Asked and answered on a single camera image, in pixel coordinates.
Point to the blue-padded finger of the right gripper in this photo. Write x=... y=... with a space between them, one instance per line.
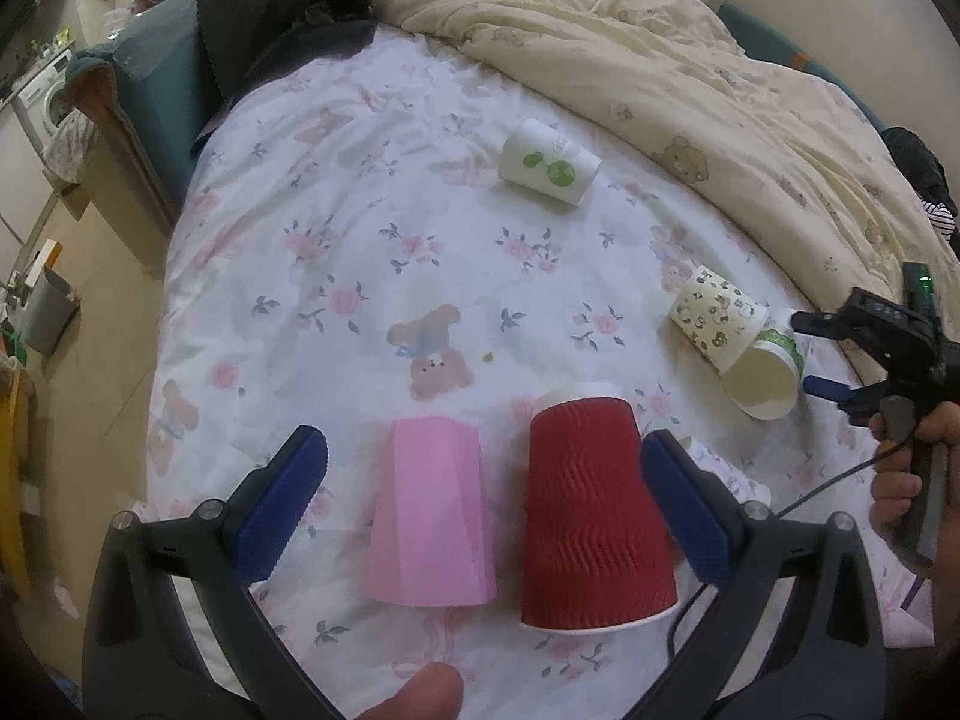
x=826 y=389

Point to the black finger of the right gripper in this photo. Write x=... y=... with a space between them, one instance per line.
x=840 y=325

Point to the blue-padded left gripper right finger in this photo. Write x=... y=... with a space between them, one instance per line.
x=793 y=630

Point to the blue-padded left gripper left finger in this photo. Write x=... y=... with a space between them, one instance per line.
x=140 y=659

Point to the white cup with green leaves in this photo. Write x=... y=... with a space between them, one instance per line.
x=765 y=381

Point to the white cup with animal print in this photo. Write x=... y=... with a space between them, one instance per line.
x=717 y=317

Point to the white cup with pink pattern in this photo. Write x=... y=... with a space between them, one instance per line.
x=741 y=486

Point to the red ribbed paper cup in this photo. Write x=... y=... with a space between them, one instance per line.
x=597 y=555

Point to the pink faceted plastic cup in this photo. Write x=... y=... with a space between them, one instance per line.
x=431 y=544

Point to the white cup with green circles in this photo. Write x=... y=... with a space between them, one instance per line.
x=538 y=157

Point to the person's thumb at bottom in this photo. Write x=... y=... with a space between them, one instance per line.
x=436 y=692

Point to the yellow chair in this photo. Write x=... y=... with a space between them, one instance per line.
x=18 y=498

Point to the cream bear-print duvet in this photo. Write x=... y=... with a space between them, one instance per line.
x=785 y=155

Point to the grey trash bin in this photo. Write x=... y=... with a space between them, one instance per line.
x=51 y=305

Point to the white floral bed sheet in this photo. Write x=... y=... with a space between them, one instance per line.
x=349 y=256

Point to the teal armchair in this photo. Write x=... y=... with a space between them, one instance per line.
x=150 y=92

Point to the white washing machine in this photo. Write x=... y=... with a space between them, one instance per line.
x=42 y=105

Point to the dark clothes pile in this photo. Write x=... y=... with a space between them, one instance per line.
x=247 y=43

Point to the dark clothes by wall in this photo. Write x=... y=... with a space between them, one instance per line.
x=926 y=175

